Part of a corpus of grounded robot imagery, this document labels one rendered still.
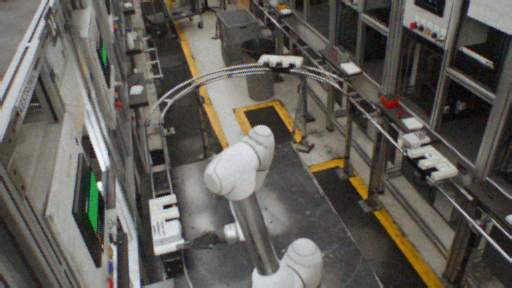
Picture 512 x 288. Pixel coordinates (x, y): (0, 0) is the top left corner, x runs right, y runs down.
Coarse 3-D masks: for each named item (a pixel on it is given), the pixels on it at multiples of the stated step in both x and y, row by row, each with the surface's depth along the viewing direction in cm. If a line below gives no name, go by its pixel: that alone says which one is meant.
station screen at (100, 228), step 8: (88, 168) 113; (88, 176) 111; (88, 184) 109; (88, 192) 107; (88, 200) 105; (88, 208) 103; (104, 208) 122; (88, 216) 102; (104, 216) 120; (104, 224) 118; (96, 232) 106; (104, 232) 115
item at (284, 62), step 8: (264, 56) 368; (272, 56) 367; (280, 56) 365; (288, 56) 363; (272, 64) 357; (280, 64) 363; (288, 64) 356; (296, 64) 351; (280, 72) 360; (288, 72) 358
